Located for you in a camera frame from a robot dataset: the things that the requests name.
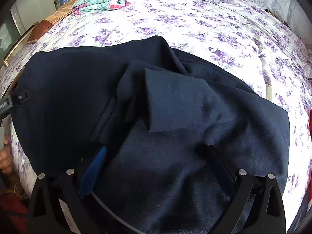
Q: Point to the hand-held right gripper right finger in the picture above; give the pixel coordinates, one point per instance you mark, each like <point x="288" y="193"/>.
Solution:
<point x="219" y="170"/>

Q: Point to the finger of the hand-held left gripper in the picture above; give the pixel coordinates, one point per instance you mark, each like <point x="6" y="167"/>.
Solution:
<point x="24" y="95"/>

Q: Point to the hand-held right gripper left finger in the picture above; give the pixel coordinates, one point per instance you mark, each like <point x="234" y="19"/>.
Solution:
<point x="97" y="165"/>

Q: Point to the navy blue pants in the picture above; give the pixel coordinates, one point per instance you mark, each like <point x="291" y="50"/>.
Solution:
<point x="170" y="102"/>

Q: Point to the person's left hand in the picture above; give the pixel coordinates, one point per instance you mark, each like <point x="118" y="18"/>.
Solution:
<point x="6" y="160"/>

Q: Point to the white cabinet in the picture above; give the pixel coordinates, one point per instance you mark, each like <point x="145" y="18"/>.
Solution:
<point x="29" y="7"/>

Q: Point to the person's red clothing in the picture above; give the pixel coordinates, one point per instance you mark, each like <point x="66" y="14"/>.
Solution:
<point x="12" y="214"/>

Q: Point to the red garment with striped trim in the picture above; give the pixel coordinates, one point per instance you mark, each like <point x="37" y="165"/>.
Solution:
<point x="310" y="121"/>

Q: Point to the purple floral bedsheet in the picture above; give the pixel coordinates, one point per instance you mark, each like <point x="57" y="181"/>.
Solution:
<point x="219" y="29"/>

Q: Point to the wooden bed frame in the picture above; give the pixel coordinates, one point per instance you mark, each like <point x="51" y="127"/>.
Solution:
<point x="48" y="20"/>

